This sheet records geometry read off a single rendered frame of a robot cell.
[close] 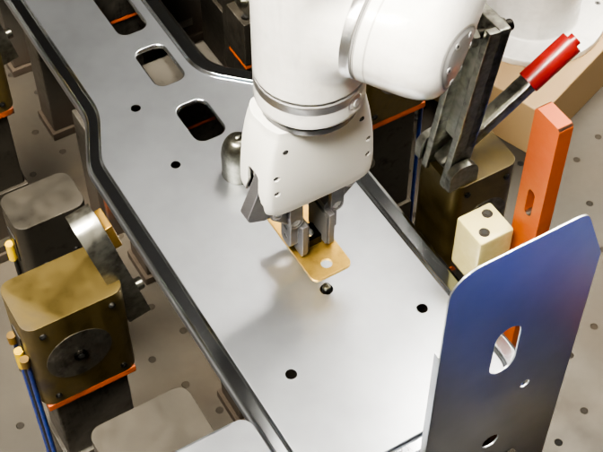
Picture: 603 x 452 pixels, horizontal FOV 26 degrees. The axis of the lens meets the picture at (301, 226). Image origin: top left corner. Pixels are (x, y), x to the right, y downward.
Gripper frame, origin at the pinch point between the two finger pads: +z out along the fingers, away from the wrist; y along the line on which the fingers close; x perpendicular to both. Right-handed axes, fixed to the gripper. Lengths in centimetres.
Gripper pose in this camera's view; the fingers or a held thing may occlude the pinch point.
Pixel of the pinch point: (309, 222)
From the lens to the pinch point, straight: 109.8
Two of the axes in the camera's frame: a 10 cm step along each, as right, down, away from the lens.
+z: 0.0, 6.2, 7.8
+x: 5.1, 6.7, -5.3
